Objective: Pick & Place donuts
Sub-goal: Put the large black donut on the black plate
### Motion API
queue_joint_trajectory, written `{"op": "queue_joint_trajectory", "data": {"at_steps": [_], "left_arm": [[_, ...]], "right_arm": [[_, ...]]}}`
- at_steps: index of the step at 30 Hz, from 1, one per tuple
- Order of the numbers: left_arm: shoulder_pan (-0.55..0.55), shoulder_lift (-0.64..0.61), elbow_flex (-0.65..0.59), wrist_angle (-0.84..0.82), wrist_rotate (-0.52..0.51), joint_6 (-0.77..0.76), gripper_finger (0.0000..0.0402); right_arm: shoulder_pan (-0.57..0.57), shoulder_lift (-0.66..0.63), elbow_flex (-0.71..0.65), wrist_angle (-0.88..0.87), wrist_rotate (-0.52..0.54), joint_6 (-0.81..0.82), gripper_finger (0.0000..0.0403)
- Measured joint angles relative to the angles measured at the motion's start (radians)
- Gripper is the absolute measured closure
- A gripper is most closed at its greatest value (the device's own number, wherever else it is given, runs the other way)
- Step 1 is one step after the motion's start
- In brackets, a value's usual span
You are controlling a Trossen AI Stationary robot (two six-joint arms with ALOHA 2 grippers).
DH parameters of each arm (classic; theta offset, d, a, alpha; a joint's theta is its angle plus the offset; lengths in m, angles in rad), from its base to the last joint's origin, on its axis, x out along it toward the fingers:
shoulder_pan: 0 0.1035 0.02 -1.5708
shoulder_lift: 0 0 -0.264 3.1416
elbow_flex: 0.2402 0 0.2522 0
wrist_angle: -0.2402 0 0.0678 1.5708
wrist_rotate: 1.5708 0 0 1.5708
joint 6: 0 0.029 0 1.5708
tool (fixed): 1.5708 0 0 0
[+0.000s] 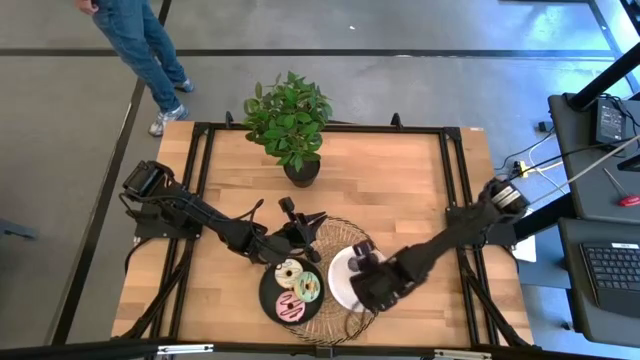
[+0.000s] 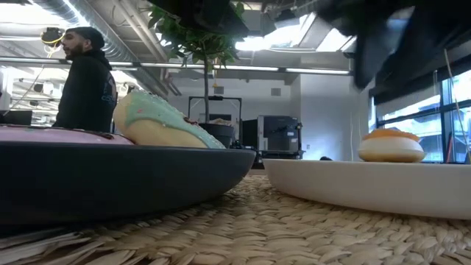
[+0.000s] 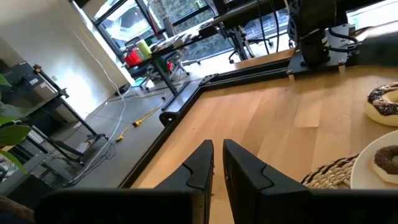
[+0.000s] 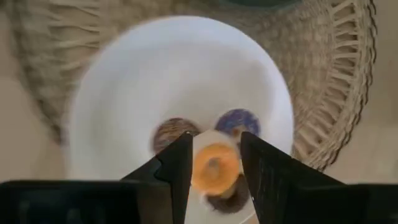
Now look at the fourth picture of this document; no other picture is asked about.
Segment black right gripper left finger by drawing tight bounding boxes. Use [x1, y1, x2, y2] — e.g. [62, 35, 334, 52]
[121, 131, 194, 224]

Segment green donut with brown drizzle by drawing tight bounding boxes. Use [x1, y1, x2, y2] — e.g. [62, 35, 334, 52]
[151, 117, 201, 155]

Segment round woven straw placemat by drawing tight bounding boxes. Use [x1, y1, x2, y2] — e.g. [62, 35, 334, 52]
[9, 0, 377, 172]

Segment white round plate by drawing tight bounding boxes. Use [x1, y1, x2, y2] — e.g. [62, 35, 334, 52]
[67, 15, 295, 224]

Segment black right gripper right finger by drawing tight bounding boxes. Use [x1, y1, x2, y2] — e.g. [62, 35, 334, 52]
[241, 131, 345, 224]

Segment small orange donut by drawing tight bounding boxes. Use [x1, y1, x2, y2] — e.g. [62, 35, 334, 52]
[190, 129, 245, 197]

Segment small chocolate donut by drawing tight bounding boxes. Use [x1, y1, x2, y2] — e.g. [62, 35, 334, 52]
[205, 175, 251, 215]

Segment large chocolate sprinkled donut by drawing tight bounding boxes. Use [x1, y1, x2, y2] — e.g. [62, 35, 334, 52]
[214, 108, 261, 147]

